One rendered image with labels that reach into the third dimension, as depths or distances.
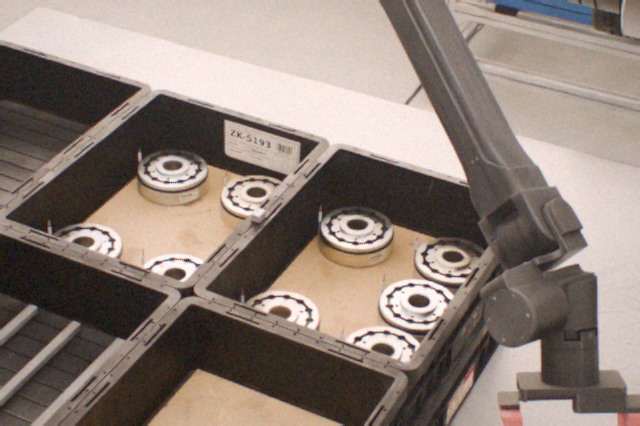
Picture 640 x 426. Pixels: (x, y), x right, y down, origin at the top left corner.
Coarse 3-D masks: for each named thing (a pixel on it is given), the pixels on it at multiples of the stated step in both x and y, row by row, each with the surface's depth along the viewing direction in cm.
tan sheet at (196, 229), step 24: (216, 168) 202; (120, 192) 196; (216, 192) 197; (96, 216) 191; (120, 216) 191; (144, 216) 191; (168, 216) 192; (192, 216) 192; (216, 216) 192; (144, 240) 187; (168, 240) 187; (192, 240) 187; (216, 240) 187
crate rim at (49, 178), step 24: (144, 96) 199; (168, 96) 200; (120, 120) 193; (240, 120) 196; (264, 120) 195; (96, 144) 188; (24, 192) 178; (0, 216) 173; (48, 240) 170; (120, 264) 166; (192, 288) 163
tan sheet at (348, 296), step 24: (312, 240) 188; (408, 240) 189; (312, 264) 184; (336, 264) 184; (384, 264) 184; (408, 264) 184; (288, 288) 179; (312, 288) 179; (336, 288) 180; (360, 288) 180; (336, 312) 175; (360, 312) 176; (336, 336) 172
